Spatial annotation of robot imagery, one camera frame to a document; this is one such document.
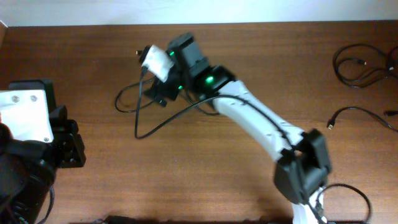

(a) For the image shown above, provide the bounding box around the black usb cable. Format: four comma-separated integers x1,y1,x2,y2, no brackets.
326,106,398,133
332,43,398,89
114,77,220,116

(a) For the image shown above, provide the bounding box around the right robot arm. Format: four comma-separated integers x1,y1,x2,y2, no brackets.
136,32,332,223

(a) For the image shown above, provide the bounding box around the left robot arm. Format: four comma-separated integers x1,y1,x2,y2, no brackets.
1,79,86,223

